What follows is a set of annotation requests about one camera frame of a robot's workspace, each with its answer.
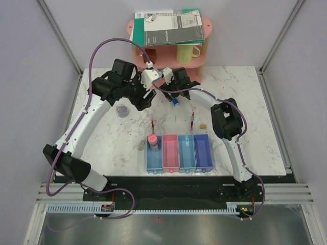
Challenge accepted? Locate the left red pen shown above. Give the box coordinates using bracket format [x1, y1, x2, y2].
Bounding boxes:
[151, 119, 155, 134]

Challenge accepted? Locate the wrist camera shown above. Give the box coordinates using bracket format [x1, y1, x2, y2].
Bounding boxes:
[161, 67, 173, 85]
[141, 69, 162, 91]

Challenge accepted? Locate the light blue bin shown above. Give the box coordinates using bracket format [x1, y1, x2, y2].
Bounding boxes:
[146, 136, 164, 175]
[178, 135, 196, 174]

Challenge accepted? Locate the purple blue bin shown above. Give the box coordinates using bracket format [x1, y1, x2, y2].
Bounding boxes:
[194, 134, 213, 173]

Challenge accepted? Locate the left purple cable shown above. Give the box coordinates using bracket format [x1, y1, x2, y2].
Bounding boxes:
[45, 37, 154, 197]

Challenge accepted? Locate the blue glue stick grey cap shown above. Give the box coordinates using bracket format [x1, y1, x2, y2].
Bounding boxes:
[172, 98, 179, 106]

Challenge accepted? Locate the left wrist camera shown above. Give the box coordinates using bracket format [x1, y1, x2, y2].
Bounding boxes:
[141, 69, 162, 91]

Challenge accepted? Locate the light blue cable duct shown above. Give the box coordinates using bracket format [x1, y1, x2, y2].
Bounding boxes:
[47, 203, 244, 215]

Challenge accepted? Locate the light blue bin left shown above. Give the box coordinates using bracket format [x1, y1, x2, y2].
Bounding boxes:
[146, 136, 164, 175]

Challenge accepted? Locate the stack of manuals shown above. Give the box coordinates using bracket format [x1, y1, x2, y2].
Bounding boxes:
[130, 9, 205, 47]

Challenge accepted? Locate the light blue bin middle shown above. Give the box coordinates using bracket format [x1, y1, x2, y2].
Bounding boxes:
[178, 135, 196, 174]

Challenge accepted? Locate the right red pen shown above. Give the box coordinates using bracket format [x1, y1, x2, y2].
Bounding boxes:
[190, 111, 195, 134]

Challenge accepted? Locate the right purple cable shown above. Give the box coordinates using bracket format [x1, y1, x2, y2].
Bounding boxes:
[152, 79, 265, 220]

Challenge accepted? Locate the yellow mug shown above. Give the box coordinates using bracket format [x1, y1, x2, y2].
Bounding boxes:
[176, 45, 200, 64]

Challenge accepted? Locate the pink cap glue stick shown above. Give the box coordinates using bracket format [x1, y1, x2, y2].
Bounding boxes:
[147, 133, 159, 151]

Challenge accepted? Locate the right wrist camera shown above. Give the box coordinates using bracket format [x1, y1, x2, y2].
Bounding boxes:
[161, 67, 173, 85]

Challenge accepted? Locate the clear purple round container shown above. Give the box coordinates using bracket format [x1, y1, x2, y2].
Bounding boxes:
[116, 105, 129, 118]

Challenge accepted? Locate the pink bin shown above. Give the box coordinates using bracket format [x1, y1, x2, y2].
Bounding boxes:
[162, 135, 180, 174]

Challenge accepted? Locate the red pen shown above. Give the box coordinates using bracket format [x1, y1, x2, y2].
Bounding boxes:
[151, 119, 155, 134]
[190, 111, 195, 134]

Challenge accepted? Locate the beige eraser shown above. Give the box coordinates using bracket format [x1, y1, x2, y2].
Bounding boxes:
[137, 140, 145, 151]

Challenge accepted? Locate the brown cube box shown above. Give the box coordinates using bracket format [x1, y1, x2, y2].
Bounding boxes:
[145, 48, 157, 64]

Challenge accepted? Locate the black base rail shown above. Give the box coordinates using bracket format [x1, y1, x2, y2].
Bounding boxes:
[81, 176, 265, 210]

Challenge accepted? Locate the pink wooden shelf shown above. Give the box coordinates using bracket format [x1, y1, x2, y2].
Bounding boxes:
[126, 15, 213, 89]

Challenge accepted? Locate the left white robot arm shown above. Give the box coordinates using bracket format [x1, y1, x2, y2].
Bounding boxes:
[43, 59, 161, 201]

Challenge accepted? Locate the purple cable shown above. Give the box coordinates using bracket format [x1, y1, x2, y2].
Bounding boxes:
[45, 37, 154, 197]
[152, 79, 265, 220]

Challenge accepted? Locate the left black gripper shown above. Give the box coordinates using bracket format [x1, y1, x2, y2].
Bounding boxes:
[122, 71, 157, 111]

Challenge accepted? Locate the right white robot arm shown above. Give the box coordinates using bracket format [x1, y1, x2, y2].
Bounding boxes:
[160, 68, 265, 202]

